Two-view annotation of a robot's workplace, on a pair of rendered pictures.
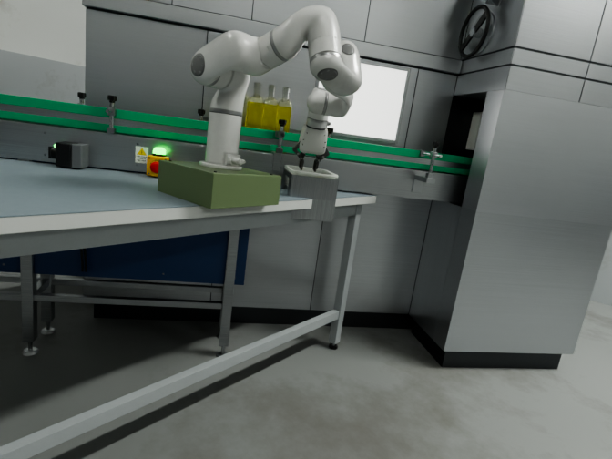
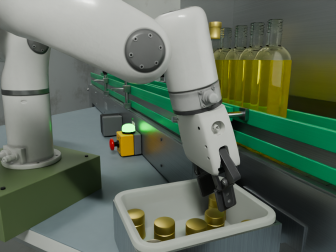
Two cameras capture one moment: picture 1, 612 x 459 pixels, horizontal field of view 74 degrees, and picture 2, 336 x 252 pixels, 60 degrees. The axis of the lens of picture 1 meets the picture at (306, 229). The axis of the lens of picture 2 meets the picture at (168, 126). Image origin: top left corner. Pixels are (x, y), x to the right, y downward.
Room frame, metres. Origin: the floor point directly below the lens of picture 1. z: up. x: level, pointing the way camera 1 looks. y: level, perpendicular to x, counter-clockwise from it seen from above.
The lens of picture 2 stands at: (1.44, -0.40, 1.07)
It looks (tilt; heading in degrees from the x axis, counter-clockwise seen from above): 13 degrees down; 81
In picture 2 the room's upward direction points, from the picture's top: straight up
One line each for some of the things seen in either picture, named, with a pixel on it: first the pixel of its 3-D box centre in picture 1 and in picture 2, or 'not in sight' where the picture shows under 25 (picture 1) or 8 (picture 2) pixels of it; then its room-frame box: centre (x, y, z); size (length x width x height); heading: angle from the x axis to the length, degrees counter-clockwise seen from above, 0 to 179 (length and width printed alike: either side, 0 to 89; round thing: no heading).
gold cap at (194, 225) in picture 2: not in sight; (196, 235); (1.55, 0.00, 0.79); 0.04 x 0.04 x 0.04
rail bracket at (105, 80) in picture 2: not in sight; (101, 82); (1.34, 1.17, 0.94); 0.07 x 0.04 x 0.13; 12
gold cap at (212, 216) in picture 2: not in sight; (214, 224); (1.59, 0.03, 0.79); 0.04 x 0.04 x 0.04
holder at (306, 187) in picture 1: (307, 182); (204, 228); (1.57, 0.02, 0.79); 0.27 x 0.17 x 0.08; 12
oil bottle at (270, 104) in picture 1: (268, 124); (252, 95); (1.74, 0.21, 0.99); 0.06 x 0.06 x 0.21; 13
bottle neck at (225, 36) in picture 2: not in sight; (225, 38); (1.71, 0.33, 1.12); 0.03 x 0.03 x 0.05
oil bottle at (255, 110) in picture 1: (254, 122); (237, 92); (1.72, 0.27, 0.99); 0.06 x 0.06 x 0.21; 13
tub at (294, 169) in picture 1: (309, 181); (190, 227); (1.55, 0.01, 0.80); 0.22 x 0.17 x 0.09; 12
